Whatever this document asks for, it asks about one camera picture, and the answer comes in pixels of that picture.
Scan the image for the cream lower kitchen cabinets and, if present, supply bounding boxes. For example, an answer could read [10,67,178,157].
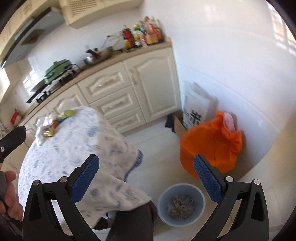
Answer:
[0,38,182,167]

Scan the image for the red cap oil bottle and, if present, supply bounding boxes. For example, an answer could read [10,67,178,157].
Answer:
[122,25,136,50]

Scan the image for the pink cloth in bag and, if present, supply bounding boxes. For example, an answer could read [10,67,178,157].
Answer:
[223,112,236,132]

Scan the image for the red container on counter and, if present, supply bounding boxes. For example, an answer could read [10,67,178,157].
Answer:
[10,109,22,126]

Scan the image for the yellow condiment bottle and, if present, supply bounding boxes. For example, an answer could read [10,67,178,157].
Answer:
[133,24,145,47]

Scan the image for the left hand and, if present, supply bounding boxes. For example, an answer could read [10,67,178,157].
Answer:
[0,171,23,220]

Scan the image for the black gas stove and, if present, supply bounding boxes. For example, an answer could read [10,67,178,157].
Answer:
[26,69,78,105]

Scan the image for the green electric pot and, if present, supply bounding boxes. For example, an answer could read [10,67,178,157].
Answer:
[44,59,72,84]

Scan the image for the cream upper wall cabinet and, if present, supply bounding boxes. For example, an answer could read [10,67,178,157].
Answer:
[59,0,142,29]

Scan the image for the grey range hood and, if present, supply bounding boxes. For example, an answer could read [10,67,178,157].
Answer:
[1,6,65,68]

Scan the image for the white printed paper bag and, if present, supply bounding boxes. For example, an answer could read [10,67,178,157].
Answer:
[183,82,218,129]

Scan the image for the brown cardboard box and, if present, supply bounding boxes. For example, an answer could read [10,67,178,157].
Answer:
[173,111,187,138]

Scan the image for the blue plastic trash bin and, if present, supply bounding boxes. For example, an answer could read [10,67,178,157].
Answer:
[157,183,206,227]

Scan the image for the steel wok pan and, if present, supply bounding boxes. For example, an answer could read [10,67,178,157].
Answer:
[83,47,113,66]

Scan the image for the orange fabric bag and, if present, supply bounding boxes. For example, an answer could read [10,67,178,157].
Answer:
[180,110,242,178]

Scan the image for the orange label condiment jar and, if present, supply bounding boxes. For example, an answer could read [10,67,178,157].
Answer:
[143,16,164,45]

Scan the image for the blue floral tablecloth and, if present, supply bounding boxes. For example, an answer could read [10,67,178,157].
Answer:
[18,106,151,227]

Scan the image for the dark trouser leg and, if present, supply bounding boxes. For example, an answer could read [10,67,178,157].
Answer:
[93,201,158,241]

